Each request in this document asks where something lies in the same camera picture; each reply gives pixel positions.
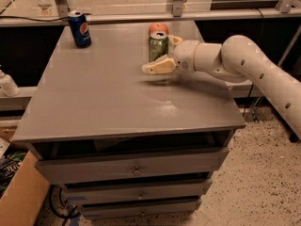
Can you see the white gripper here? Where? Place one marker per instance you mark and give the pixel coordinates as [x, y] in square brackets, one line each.
[184, 56]

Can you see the green soda can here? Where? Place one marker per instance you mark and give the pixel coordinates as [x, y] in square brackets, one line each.
[158, 45]

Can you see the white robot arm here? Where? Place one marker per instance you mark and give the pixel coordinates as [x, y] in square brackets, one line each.
[236, 60]

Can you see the blue pepsi can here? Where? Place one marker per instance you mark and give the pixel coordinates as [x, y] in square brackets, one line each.
[79, 29]

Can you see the grey drawer cabinet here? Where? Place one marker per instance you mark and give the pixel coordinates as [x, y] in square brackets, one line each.
[97, 102]

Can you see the top grey drawer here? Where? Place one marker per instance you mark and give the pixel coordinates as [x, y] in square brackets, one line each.
[125, 166]

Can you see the grey drawer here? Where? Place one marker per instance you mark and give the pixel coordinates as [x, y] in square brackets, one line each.
[142, 208]
[138, 192]
[125, 166]

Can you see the middle grey drawer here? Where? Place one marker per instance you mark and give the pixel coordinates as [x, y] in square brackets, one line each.
[138, 192]

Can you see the bottom grey drawer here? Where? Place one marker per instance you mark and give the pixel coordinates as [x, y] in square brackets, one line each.
[142, 208]

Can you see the white pipe fitting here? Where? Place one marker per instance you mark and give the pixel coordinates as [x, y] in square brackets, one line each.
[8, 85]

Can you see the cardboard box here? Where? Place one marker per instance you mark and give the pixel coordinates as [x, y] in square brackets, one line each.
[24, 197]

